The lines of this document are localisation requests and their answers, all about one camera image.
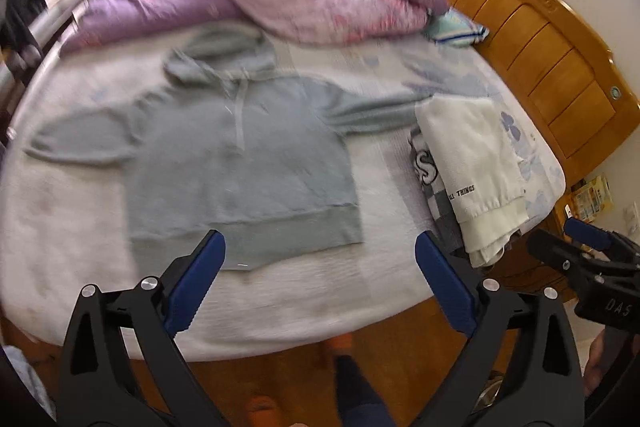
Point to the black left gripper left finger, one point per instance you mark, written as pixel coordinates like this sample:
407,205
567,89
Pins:
97,384

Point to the yellow snack package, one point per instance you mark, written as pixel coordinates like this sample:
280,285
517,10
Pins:
592,198

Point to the wooden headboard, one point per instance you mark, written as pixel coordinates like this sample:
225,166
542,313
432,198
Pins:
563,75

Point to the grey hoodie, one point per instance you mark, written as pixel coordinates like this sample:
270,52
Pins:
232,142

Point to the blue striped pillow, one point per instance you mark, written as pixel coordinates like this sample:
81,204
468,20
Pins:
455,29

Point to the grey patterned folded garment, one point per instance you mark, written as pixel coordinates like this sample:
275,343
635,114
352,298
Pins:
435,193

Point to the orange slipper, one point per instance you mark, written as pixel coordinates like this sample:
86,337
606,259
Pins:
262,411

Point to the cream knit sweater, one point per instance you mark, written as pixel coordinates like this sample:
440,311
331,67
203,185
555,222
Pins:
475,171

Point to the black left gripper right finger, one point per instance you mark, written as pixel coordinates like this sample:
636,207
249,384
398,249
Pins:
519,365

